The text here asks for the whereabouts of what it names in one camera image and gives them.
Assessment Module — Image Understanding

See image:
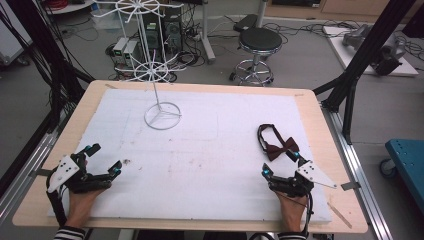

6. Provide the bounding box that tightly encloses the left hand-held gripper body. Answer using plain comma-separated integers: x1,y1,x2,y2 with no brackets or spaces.
47,152,113,195

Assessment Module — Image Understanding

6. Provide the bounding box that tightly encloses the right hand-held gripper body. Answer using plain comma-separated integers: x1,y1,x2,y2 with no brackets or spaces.
269,160,338,198

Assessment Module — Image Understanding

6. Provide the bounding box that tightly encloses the dark red bow tie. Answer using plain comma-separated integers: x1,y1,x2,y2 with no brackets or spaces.
256,123,301,163

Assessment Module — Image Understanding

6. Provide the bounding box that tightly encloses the white wire rack stand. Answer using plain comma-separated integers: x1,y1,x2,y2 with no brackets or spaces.
114,48,198,131

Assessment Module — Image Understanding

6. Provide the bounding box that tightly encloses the person's left hand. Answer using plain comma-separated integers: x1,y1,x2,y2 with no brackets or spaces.
64,189,105,230

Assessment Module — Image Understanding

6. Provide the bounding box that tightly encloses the person's right hand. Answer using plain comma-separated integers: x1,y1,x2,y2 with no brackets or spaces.
275,190,310,233

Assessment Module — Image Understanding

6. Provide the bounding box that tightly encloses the grey metal clip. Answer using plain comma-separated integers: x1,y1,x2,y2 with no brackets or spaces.
340,181,362,192
27,167,55,178

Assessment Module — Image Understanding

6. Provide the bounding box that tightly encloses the thin wooden stick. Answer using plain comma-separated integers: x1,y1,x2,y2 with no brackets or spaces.
326,201,354,230

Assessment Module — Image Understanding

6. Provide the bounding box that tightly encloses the person's left striped sleeve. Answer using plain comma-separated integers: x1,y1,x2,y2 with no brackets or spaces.
52,225,87,240

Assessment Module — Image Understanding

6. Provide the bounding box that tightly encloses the person's striped sleeve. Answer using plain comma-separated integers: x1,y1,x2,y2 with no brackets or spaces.
52,225,87,240
277,231,308,240

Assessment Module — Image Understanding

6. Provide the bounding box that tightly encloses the person's right striped sleeve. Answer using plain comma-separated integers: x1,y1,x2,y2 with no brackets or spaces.
277,231,308,240

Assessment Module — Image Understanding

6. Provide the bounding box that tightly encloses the white foam mat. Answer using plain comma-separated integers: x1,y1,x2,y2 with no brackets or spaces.
47,87,334,224

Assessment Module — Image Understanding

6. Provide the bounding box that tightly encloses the blue cart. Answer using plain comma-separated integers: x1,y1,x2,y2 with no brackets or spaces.
379,138,424,215

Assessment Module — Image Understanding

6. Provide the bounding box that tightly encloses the small white power unit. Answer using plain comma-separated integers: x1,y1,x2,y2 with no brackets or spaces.
112,36,130,65
122,40,139,69

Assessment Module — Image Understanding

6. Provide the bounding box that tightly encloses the white floor board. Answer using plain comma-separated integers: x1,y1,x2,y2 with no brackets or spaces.
322,25,420,78

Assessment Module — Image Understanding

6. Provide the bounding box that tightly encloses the black round stool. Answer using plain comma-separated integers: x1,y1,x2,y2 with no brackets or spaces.
228,26,284,87

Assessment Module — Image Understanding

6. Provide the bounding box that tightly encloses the black computer tower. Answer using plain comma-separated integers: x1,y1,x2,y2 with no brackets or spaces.
142,13,165,62
163,14,185,55

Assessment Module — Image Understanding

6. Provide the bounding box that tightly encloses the black machine part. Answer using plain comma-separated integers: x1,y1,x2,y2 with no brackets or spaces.
372,33,408,77

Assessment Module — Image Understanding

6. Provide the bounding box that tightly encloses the grey machine part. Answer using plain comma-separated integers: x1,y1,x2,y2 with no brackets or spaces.
341,23,373,51

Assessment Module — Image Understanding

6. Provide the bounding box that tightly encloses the black flat floor device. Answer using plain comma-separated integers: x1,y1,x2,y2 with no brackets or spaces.
232,13,259,33

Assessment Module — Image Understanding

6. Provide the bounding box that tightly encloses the grey desk leg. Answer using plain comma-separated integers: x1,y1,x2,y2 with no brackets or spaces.
199,0,217,65

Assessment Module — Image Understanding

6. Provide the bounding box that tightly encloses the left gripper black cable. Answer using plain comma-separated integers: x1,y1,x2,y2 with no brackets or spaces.
45,167,68,228

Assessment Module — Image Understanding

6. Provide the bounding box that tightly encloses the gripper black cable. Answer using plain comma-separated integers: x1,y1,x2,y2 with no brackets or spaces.
300,191,315,238
45,167,68,228

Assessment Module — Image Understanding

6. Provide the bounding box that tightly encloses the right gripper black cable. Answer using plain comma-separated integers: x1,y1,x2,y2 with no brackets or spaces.
300,191,315,238

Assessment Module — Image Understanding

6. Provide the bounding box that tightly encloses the aluminium frame rail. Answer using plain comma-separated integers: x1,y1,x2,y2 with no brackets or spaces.
0,109,69,228
319,101,395,240

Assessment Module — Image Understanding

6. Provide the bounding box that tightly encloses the black frame post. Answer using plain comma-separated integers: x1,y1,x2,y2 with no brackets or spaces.
312,0,418,145
5,0,95,133

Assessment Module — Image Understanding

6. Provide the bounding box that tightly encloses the tall white wire rack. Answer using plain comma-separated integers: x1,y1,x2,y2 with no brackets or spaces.
91,0,185,69

